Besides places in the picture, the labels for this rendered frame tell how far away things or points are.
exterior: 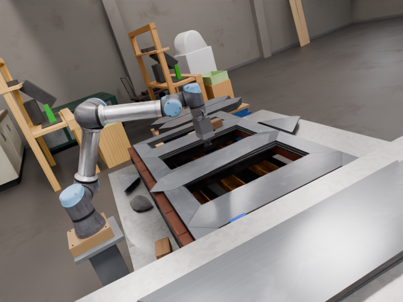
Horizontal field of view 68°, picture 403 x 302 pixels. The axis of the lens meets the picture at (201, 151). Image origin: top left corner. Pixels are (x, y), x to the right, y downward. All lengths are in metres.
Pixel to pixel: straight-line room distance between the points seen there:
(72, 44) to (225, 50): 4.30
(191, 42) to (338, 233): 6.66
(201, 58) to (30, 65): 3.90
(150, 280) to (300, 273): 0.30
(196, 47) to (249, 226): 6.58
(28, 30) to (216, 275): 7.84
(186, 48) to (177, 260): 6.52
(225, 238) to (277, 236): 0.13
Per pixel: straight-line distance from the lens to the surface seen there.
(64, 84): 8.16
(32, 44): 8.17
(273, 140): 1.65
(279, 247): 0.62
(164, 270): 0.69
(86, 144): 1.56
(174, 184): 1.46
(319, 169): 1.31
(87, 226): 1.57
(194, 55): 7.08
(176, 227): 1.20
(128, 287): 0.70
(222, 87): 5.28
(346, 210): 0.70
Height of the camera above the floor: 1.49
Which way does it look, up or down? 22 degrees down
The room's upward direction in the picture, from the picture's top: 17 degrees counter-clockwise
